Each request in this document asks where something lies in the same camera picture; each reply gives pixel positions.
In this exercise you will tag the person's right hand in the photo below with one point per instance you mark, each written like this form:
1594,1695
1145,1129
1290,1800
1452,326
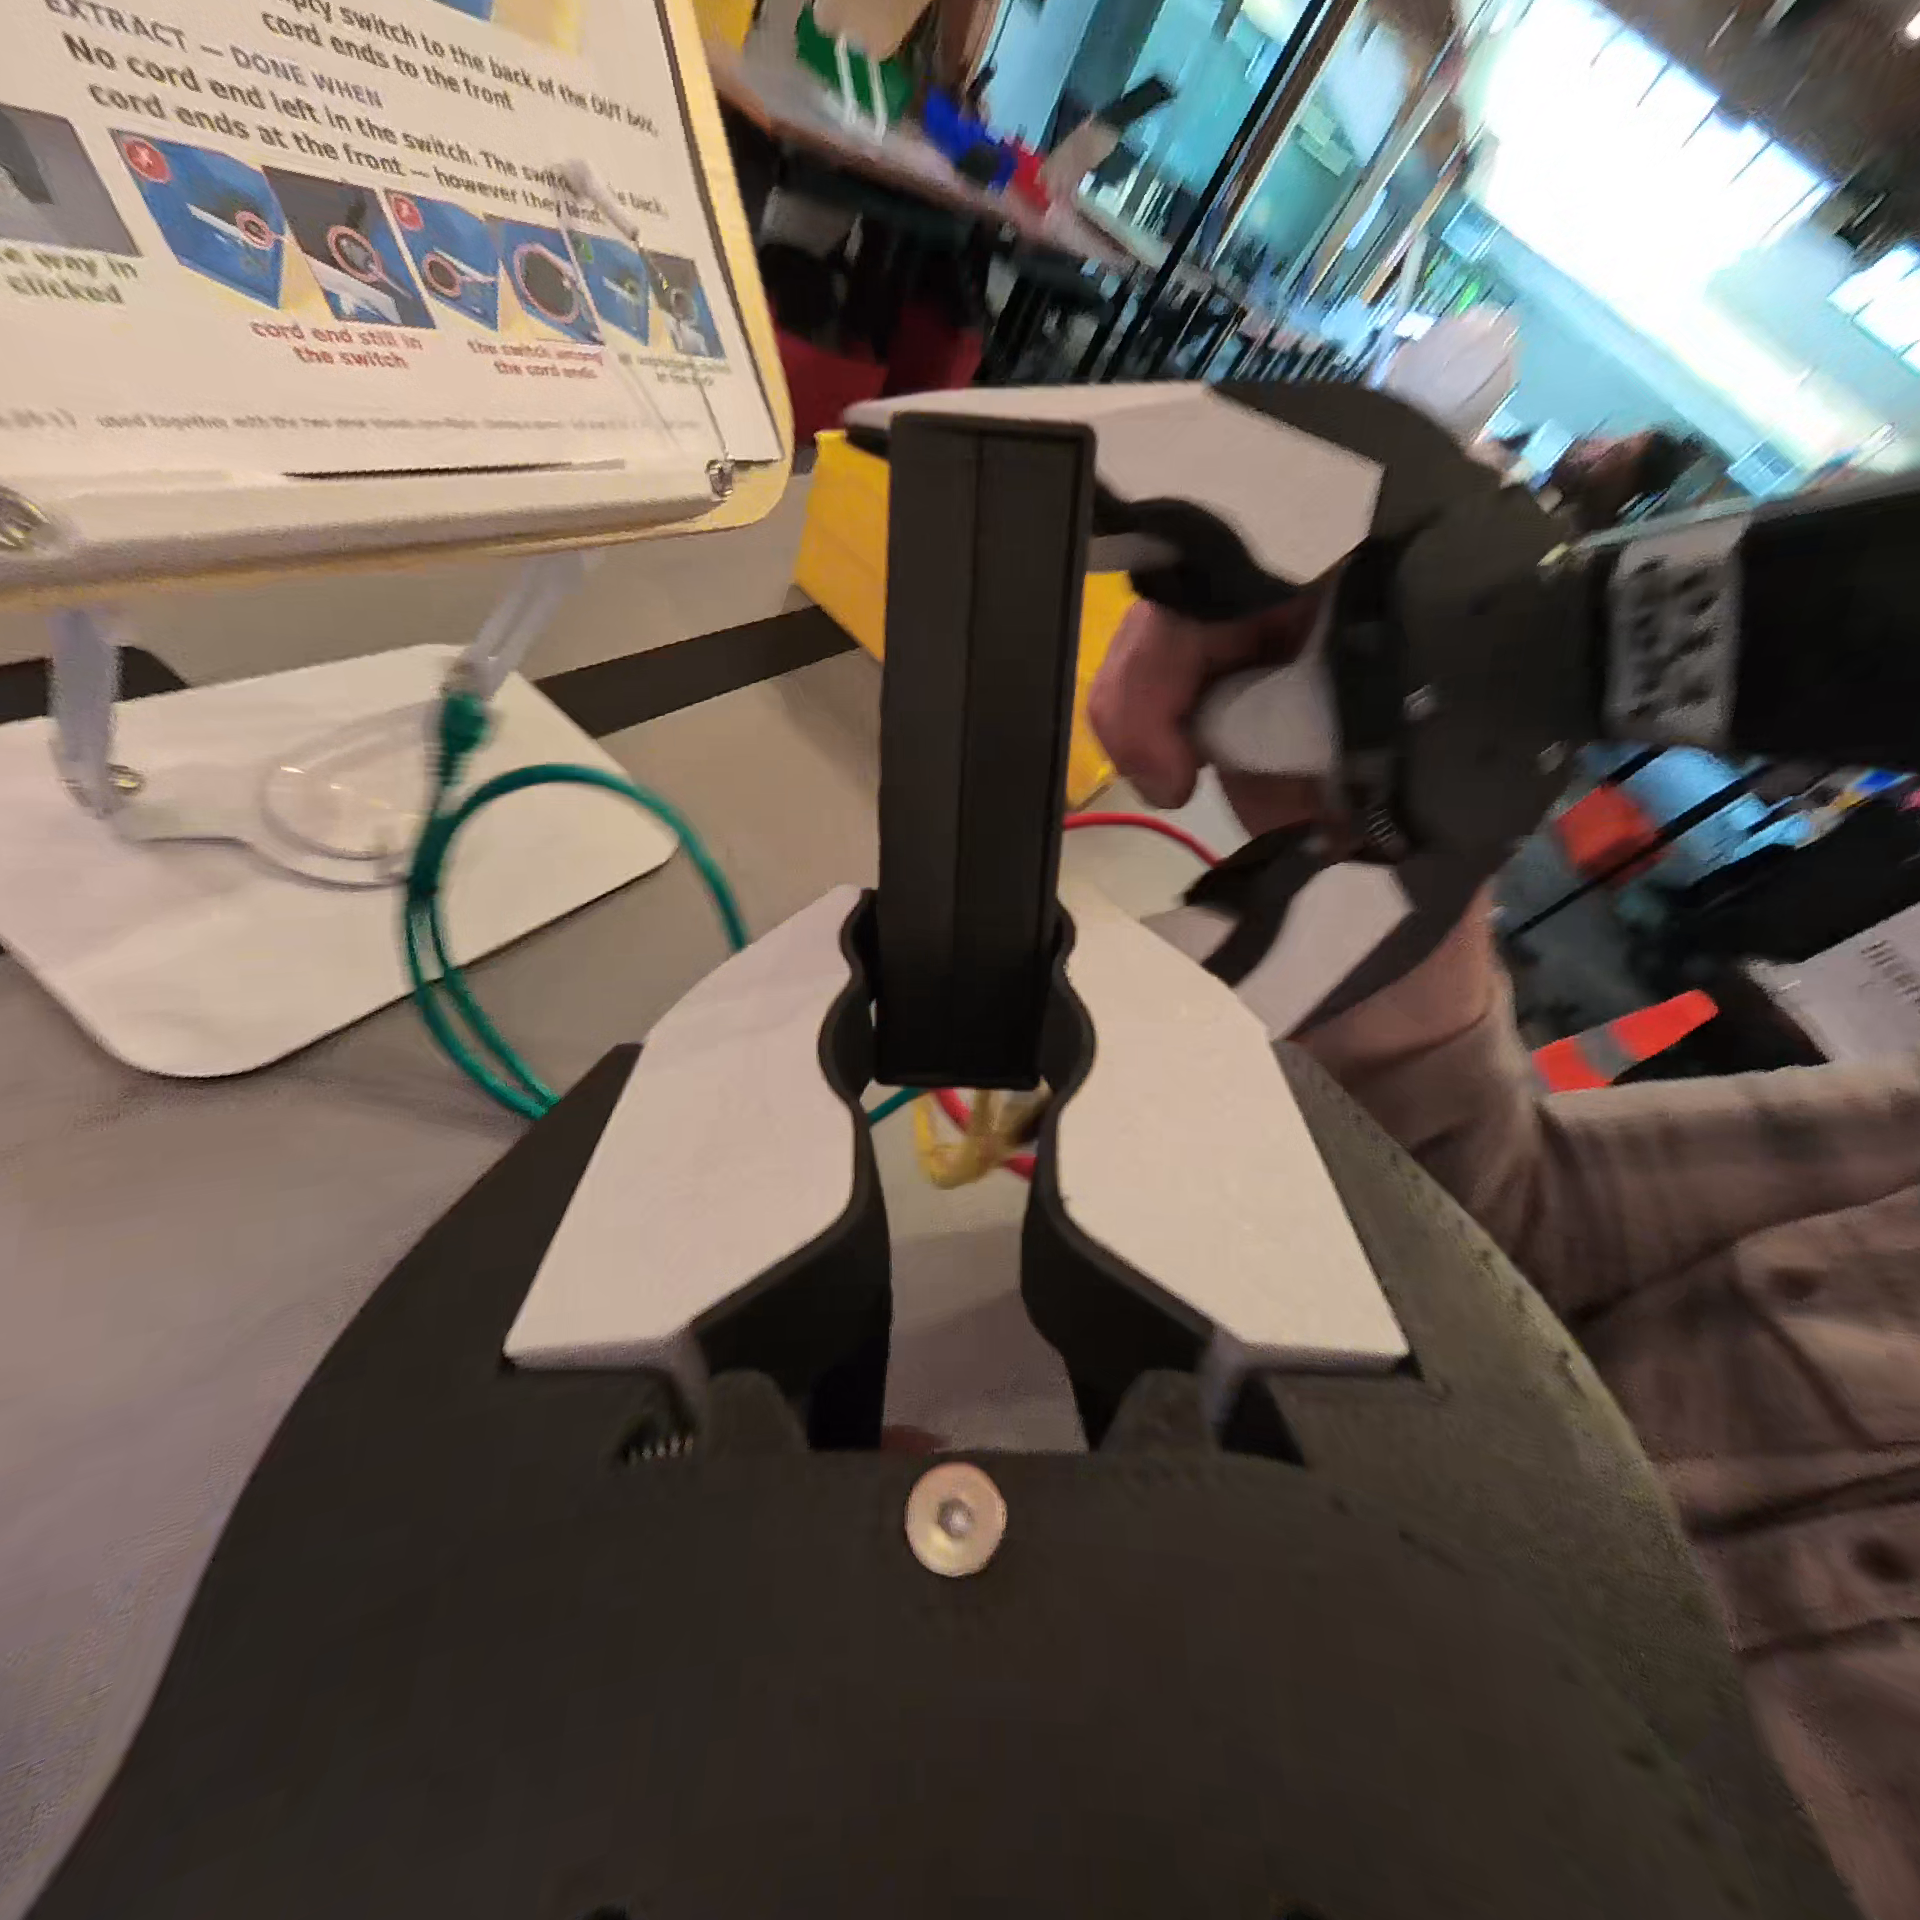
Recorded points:
1149,692

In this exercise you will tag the person's right forearm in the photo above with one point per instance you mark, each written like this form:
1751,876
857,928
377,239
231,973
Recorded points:
1725,1200

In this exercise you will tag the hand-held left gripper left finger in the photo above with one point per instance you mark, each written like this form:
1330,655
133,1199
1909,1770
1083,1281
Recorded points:
706,1185

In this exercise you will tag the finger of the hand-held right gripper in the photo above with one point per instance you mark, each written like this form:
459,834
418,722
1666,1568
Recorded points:
1244,458
1321,945

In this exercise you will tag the green plastic bin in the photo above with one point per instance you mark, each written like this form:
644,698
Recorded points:
839,45

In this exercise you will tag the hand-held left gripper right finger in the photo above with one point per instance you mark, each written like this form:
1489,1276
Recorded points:
1201,1200

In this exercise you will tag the yellow plastic bin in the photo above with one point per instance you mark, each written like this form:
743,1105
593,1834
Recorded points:
839,541

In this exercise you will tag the small blue plastic bin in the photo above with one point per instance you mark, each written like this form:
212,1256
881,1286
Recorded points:
969,143

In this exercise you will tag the instruction sheet on stand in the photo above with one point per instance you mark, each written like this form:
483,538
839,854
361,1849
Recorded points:
757,301

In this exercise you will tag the red fabric bag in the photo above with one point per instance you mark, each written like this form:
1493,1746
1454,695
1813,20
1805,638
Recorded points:
839,376

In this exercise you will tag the small orange object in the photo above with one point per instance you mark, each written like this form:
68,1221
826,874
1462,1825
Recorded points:
1628,1042

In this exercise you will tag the black network switch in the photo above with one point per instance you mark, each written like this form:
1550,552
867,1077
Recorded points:
983,750

